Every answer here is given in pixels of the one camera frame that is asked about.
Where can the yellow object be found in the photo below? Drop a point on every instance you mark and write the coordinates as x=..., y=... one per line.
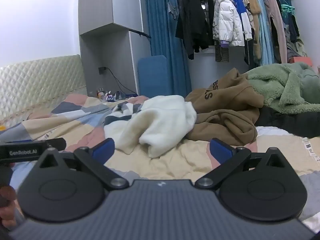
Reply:
x=2, y=128

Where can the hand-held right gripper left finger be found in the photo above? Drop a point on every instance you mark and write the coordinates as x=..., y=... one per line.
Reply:
x=103, y=151

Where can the person's left hand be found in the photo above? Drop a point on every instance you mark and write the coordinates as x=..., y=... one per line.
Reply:
x=7, y=205

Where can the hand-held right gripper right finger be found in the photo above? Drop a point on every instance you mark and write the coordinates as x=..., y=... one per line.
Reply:
x=220, y=151

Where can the white fleece sweater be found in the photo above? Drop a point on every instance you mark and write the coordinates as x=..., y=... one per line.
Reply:
x=162, y=122

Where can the green fleece blanket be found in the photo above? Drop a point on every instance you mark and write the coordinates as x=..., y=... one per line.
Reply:
x=287, y=87

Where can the white round cabinet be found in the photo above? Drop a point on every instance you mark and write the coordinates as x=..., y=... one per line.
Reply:
x=207, y=72

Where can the bedside clutter of small bottles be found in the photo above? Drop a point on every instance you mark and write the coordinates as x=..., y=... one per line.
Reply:
x=110, y=95

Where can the grey hanging cloth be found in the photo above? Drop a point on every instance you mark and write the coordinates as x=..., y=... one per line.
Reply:
x=173, y=8

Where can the green clothes hangers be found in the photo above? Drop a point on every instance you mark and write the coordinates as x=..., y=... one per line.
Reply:
x=287, y=7

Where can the orange box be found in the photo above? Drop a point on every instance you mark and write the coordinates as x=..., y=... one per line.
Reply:
x=301, y=60

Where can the cream quilted headboard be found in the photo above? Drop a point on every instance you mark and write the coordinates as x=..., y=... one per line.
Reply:
x=37, y=80

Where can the blue curtain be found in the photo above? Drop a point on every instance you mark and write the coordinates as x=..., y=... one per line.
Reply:
x=162, y=30

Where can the black cloth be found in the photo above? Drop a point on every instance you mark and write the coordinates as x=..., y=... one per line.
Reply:
x=287, y=122

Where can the brown hoodie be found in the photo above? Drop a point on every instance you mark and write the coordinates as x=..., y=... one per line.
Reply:
x=225, y=110

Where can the light blue hanging cloth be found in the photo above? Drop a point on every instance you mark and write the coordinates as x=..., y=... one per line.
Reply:
x=263, y=37

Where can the blue and white jacket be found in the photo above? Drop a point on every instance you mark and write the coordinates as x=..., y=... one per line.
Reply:
x=238, y=2

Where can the black wall socket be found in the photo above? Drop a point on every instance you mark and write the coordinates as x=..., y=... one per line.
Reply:
x=102, y=70

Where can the grey wardrobe cabinet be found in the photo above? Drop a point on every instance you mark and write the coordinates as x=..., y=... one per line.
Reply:
x=105, y=10

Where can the patchwork quilt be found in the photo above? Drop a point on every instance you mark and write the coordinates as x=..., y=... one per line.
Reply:
x=75, y=120

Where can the black hanging jacket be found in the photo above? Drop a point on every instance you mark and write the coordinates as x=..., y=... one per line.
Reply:
x=192, y=22

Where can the striped knit garment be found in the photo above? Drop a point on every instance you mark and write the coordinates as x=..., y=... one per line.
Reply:
x=222, y=53

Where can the white bed sheet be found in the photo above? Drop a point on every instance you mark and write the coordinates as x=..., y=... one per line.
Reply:
x=275, y=131

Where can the dark hanging garments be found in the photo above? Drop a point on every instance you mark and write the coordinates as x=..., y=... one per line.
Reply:
x=292, y=30

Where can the pink pants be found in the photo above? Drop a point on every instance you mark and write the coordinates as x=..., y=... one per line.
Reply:
x=276, y=22

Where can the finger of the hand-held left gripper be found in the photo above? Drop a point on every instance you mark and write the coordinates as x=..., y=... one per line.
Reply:
x=57, y=143

